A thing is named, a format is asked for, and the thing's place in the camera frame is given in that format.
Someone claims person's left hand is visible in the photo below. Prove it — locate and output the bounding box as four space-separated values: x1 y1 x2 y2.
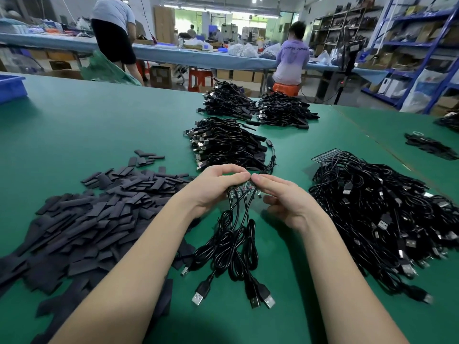
172 164 252 216

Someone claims person's right hand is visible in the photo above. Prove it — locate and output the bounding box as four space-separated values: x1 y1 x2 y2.
250 173 331 232

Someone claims heap of finished black cables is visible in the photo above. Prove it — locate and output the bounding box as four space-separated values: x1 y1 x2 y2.
184 117 277 175

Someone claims joined bunch of black cables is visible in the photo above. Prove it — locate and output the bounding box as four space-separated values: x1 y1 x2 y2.
179 179 277 310

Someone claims bundle of black cables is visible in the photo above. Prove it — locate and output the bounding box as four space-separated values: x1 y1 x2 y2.
197 81 258 121
255 91 321 130

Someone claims large pile of black cables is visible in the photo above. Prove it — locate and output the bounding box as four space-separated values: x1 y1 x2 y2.
308 150 459 305

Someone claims pile of black sleeve strips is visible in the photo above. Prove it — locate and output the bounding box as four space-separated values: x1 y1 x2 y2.
0 149 202 344

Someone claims small bundle of cables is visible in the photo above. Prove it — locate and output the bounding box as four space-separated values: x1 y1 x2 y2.
404 132 459 161

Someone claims huge heap of black cables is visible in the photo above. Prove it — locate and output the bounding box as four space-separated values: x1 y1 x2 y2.
434 111 459 133

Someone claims person's left forearm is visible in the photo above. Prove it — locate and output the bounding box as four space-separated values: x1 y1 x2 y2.
49 198 205 344

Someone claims person's right forearm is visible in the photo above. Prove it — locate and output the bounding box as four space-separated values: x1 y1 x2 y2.
301 215 410 344

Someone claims red plastic stool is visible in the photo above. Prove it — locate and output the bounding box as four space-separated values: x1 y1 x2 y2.
188 68 215 92

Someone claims orange plastic stool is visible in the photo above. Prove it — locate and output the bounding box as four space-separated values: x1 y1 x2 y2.
273 83 302 97

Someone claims small upright cardboard box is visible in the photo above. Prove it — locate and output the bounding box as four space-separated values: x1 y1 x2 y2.
150 64 174 89

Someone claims green plastic bag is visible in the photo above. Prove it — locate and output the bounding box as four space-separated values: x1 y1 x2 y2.
80 51 142 86

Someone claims black tripod stand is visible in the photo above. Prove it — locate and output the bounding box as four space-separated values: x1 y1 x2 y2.
321 28 367 106

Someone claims white plastic bag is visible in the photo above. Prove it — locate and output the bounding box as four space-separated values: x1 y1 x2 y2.
399 68 449 113

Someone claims dark storage shelf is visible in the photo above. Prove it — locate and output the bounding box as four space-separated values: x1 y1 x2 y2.
310 3 383 60

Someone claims open cardboard box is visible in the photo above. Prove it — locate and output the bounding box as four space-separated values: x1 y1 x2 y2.
43 69 83 81

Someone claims long blue work table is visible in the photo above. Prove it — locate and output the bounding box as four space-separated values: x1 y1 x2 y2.
0 32 388 82

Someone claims blue plastic bin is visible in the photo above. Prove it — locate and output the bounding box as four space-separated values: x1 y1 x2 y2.
0 74 28 105

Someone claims blue metal shelving rack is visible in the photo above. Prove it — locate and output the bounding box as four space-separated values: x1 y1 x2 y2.
361 0 459 114

